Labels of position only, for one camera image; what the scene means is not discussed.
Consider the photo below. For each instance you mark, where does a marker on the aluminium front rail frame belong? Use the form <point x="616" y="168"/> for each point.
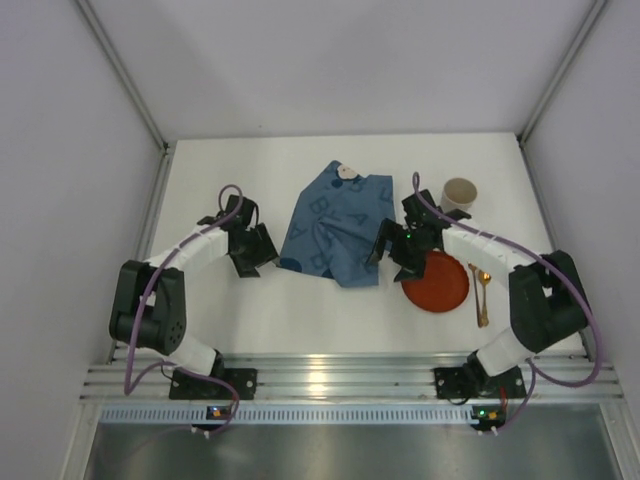
<point x="366" y="378"/>

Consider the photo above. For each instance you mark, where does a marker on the right aluminium corner post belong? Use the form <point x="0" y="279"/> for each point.
<point x="578" y="40"/>

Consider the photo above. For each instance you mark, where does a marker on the gold ornate spoon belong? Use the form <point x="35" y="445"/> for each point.
<point x="484" y="279"/>

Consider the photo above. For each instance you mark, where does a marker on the beige paper cup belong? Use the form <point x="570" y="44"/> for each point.
<point x="458" y="193"/>

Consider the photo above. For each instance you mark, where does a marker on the perforated white cable duct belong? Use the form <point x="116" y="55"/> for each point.
<point x="298" y="414"/>

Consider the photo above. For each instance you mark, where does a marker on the blue letter-print cloth napkin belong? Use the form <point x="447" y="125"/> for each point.
<point x="334" y="225"/>

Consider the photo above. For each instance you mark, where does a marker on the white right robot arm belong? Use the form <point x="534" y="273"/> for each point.
<point x="546" y="299"/>

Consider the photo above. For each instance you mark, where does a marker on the copper-coloured fork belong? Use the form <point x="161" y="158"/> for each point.
<point x="477" y="295"/>

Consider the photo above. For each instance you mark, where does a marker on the aluminium corner post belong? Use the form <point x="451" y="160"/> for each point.
<point x="109" y="50"/>
<point x="578" y="40"/>

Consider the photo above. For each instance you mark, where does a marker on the left aluminium corner post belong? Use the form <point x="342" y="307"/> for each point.
<point x="109" y="50"/>

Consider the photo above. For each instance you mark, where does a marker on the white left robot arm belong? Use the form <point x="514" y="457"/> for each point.
<point x="149" y="308"/>

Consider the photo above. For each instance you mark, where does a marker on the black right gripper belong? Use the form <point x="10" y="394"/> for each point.
<point x="401" y="248"/>

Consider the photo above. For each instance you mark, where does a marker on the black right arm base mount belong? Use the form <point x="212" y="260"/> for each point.
<point x="470" y="381"/>

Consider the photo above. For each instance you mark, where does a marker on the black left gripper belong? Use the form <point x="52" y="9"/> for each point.
<point x="255" y="251"/>

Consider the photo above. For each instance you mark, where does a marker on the red round plastic plate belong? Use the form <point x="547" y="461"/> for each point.
<point x="443" y="287"/>

